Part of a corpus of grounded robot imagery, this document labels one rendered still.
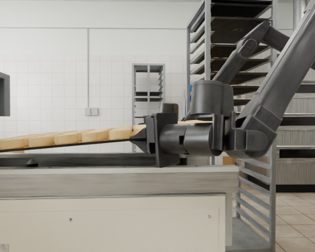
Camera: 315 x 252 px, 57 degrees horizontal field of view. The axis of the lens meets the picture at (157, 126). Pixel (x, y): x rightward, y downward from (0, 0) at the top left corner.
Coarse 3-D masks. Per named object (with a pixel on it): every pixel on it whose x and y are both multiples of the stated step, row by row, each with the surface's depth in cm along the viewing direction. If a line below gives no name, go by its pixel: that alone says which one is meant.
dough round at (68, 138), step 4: (56, 136) 62; (60, 136) 61; (64, 136) 61; (68, 136) 61; (72, 136) 62; (76, 136) 63; (56, 140) 62; (60, 140) 61; (64, 140) 61; (68, 140) 61; (72, 140) 62; (76, 140) 63; (56, 144) 62
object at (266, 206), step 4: (240, 188) 246; (240, 192) 240; (244, 192) 238; (248, 192) 230; (248, 196) 227; (252, 196) 222; (256, 200) 215; (260, 200) 209; (260, 204) 205; (264, 204) 203; (268, 204) 197; (268, 208) 196
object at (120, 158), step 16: (0, 160) 91; (16, 160) 91; (48, 160) 92; (64, 160) 92; (80, 160) 92; (96, 160) 93; (112, 160) 93; (128, 160) 94; (144, 160) 94; (192, 160) 95
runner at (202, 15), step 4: (212, 4) 189; (204, 8) 201; (204, 12) 203; (200, 16) 212; (204, 16) 211; (196, 20) 224; (200, 20) 220; (196, 24) 229; (192, 28) 239; (192, 32) 250
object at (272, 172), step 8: (272, 8) 192; (272, 24) 192; (272, 48) 192; (272, 56) 192; (272, 64) 192; (272, 144) 193; (272, 152) 193; (272, 160) 193; (272, 168) 194; (272, 176) 194; (272, 184) 194; (272, 192) 194; (272, 200) 194; (272, 208) 194; (272, 216) 194; (272, 224) 194; (272, 232) 194; (272, 240) 195; (272, 248) 195
